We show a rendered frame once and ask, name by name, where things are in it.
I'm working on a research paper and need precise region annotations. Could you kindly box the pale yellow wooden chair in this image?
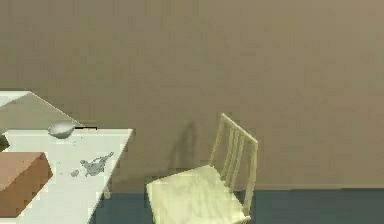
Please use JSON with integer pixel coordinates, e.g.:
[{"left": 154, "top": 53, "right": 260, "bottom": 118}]
[{"left": 145, "top": 112, "right": 260, "bottom": 224}]

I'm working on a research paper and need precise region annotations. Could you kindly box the white table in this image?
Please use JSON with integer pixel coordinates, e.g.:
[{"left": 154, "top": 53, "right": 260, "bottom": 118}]
[{"left": 0, "top": 128, "right": 134, "bottom": 224}]

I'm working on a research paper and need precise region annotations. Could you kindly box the brown box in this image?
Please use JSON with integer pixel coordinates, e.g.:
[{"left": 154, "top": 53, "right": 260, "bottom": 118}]
[{"left": 0, "top": 151, "right": 54, "bottom": 219}]

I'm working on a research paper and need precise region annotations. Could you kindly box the grey pan with black handle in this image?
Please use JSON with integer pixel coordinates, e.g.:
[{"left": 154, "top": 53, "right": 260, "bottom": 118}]
[{"left": 47, "top": 120, "right": 99, "bottom": 140}]

